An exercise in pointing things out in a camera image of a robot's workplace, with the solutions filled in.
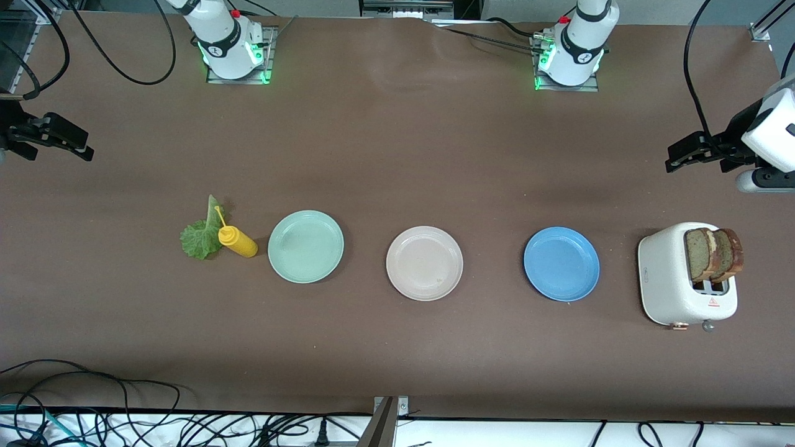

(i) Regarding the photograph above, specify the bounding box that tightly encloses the dark crust bread slice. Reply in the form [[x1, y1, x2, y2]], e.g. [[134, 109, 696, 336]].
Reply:
[[710, 228, 745, 283]]

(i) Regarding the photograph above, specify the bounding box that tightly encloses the light crust bread slice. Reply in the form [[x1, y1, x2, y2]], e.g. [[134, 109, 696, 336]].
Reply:
[[684, 228, 716, 282]]

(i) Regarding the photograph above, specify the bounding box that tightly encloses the green lettuce leaf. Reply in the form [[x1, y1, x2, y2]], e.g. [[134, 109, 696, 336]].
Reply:
[[179, 195, 225, 261]]

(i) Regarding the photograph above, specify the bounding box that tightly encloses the yellow squeeze bottle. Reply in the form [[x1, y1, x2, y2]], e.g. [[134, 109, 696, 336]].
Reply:
[[214, 206, 258, 259]]

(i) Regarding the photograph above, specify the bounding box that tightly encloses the blue plate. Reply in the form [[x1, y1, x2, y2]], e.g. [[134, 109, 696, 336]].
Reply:
[[523, 226, 601, 303]]

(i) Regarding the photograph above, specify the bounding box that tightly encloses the mint green plate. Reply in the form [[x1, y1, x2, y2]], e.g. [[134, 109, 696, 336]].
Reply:
[[268, 210, 345, 284]]

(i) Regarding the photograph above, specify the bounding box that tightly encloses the beige plate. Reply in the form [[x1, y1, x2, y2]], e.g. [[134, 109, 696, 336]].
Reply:
[[386, 226, 464, 302]]

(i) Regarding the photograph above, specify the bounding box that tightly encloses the short aluminium profile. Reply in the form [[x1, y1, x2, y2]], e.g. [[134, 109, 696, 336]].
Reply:
[[748, 0, 795, 43]]

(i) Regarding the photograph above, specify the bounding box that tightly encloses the white toaster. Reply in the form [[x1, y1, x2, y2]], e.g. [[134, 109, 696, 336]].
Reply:
[[637, 222, 738, 331]]

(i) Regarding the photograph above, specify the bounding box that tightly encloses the white side bench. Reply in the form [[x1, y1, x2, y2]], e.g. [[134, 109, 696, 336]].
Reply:
[[0, 407, 795, 447]]

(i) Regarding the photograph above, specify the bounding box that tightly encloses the aluminium frame with glass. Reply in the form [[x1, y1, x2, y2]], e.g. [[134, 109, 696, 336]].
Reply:
[[0, 0, 63, 103]]

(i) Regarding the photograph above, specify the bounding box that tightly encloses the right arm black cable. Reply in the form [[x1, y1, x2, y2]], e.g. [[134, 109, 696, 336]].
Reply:
[[0, 0, 176, 100]]

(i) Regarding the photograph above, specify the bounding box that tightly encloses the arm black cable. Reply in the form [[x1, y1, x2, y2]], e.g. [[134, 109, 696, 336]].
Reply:
[[683, 0, 716, 136], [0, 0, 176, 100]]

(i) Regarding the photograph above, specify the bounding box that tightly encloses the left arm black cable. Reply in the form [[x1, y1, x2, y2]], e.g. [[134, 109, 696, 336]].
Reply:
[[683, 0, 716, 136]]

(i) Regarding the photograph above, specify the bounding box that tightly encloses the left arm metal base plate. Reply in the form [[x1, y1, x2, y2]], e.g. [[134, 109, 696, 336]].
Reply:
[[531, 34, 600, 93]]

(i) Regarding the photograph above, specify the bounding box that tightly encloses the long looping black cable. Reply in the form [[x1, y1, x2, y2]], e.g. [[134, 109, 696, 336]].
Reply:
[[0, 359, 182, 413]]

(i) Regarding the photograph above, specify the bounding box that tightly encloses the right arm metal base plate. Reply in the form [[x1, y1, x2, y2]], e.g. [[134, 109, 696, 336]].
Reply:
[[206, 25, 278, 85]]

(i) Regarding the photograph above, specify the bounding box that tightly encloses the black base cable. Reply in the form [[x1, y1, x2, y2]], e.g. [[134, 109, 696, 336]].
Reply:
[[429, 17, 547, 56]]

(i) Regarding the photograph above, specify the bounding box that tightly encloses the teal cable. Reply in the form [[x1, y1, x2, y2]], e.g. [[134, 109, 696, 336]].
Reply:
[[0, 404, 69, 447]]

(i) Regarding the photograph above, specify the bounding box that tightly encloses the grey metal frame bar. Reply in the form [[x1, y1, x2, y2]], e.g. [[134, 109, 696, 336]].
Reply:
[[360, 0, 455, 19]]

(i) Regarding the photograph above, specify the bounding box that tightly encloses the aluminium camera post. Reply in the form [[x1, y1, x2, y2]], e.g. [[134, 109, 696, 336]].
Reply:
[[354, 395, 411, 447]]

